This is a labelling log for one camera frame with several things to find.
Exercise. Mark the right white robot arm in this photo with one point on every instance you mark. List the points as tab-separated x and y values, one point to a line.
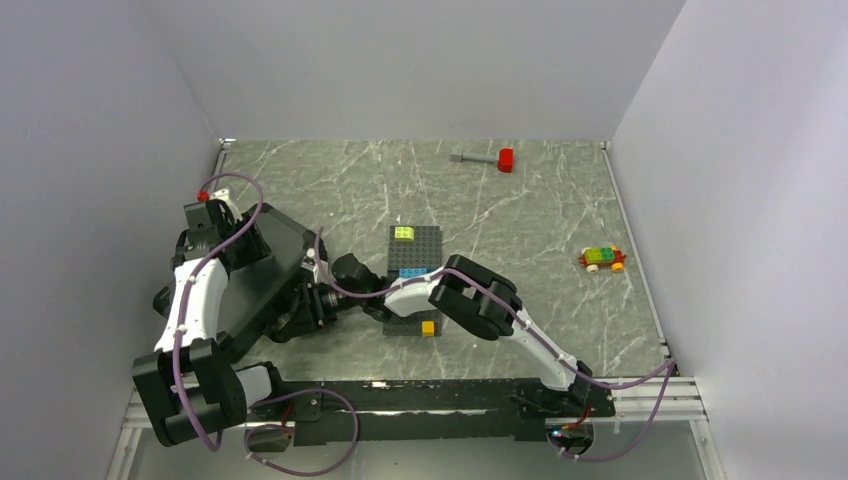
483	303

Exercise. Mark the lime green lego brick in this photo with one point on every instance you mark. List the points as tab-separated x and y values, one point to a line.
404	233

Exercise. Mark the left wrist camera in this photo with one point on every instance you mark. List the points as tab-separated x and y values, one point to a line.
222	195

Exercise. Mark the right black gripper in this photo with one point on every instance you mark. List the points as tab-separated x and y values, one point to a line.
311	312

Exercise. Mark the grey cylinder tool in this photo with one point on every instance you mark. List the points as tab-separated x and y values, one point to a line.
480	158

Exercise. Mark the black poker chip case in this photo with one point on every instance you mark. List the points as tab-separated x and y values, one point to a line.
258	297

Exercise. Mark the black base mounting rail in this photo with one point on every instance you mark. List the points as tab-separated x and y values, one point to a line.
518	408

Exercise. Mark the grey lego baseplate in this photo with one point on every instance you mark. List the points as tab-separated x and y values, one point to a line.
425	252
410	326

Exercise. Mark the small yellow lego brick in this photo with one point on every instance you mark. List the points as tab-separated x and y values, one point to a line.
428	328

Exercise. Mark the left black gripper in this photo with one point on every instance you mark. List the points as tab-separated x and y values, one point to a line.
258	249

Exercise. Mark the upper grey lego baseplate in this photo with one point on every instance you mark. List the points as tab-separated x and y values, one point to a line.
425	252

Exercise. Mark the red block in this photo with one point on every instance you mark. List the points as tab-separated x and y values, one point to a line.
505	160

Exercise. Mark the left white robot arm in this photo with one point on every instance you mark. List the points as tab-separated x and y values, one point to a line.
188	388

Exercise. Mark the light blue lego brick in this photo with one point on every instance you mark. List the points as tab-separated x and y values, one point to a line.
412	272

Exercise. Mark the colourful lego toy car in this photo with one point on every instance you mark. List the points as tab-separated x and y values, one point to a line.
597	258

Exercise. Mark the lower grey lego baseplate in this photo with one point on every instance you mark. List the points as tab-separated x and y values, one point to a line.
410	326

